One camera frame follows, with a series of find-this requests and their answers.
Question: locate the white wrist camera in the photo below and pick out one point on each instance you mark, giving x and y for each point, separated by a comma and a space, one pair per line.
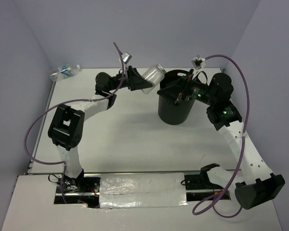
126, 57
198, 64

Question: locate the black round bin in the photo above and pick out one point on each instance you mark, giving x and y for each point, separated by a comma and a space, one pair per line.
173, 114

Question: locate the clear bottle green label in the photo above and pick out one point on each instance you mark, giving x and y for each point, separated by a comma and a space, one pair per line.
63, 72

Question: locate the clear square plastic bottle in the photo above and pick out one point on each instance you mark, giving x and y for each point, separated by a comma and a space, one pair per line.
154, 75

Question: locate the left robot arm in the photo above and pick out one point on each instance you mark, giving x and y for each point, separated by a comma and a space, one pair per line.
67, 124

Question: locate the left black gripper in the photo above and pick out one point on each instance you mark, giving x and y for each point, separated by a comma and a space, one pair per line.
134, 81

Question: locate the silver foil tape patch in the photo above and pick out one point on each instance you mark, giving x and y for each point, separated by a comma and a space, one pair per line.
142, 190

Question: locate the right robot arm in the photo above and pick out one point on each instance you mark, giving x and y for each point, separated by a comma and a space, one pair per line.
259, 184

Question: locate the aluminium mounting rail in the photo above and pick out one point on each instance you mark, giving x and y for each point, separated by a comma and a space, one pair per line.
88, 195

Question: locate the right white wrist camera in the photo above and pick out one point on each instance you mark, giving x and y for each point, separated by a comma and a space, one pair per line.
198, 64

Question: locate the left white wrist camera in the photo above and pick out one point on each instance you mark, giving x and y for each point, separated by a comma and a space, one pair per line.
126, 57

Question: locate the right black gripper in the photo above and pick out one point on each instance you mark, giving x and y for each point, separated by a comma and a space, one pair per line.
172, 93

